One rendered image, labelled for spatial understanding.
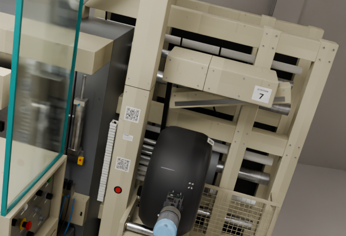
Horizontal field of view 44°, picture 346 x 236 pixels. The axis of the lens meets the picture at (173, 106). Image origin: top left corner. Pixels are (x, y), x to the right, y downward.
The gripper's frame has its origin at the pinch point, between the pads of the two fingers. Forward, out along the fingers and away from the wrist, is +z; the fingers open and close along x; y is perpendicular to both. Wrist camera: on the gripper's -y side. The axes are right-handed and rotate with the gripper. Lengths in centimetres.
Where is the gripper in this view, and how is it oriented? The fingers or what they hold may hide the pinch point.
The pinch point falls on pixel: (175, 199)
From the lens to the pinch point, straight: 208.4
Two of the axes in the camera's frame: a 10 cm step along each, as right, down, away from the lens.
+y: 2.2, -9.4, -2.5
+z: 1.4, -2.2, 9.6
